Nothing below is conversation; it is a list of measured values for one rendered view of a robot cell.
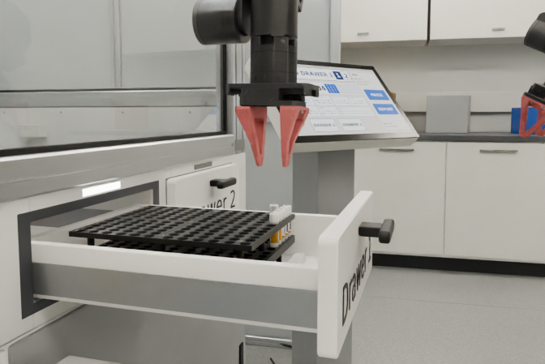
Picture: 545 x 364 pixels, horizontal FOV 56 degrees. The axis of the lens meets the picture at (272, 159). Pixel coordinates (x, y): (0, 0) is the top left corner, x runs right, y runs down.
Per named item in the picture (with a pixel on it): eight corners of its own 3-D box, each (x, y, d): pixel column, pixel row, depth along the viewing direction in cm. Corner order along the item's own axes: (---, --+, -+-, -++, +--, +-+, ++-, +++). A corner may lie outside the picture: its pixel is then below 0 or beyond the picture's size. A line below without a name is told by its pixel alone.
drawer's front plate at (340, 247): (371, 267, 72) (373, 190, 71) (336, 362, 45) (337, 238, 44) (359, 266, 73) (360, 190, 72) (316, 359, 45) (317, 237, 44)
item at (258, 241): (294, 218, 69) (294, 213, 69) (251, 251, 52) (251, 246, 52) (281, 217, 70) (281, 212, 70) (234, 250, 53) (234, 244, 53)
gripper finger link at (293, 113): (295, 169, 59) (297, 87, 58) (237, 167, 61) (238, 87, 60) (309, 165, 65) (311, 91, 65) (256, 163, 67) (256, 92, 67)
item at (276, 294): (358, 259, 71) (358, 216, 71) (319, 335, 47) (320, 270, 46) (109, 238, 83) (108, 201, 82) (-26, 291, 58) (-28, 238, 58)
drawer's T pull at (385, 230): (394, 229, 60) (394, 218, 60) (389, 245, 53) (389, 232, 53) (363, 228, 61) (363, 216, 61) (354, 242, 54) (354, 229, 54)
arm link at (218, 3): (288, -73, 60) (307, -23, 68) (201, -62, 64) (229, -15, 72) (271, 12, 56) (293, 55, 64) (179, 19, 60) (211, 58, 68)
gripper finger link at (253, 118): (290, 169, 59) (292, 87, 58) (233, 167, 61) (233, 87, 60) (304, 164, 65) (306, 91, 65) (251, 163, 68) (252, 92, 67)
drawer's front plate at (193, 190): (239, 213, 112) (239, 163, 111) (177, 246, 84) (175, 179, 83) (232, 212, 112) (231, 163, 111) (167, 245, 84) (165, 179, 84)
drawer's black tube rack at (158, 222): (294, 260, 70) (294, 213, 69) (251, 306, 53) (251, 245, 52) (149, 247, 76) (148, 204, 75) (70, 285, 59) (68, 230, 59)
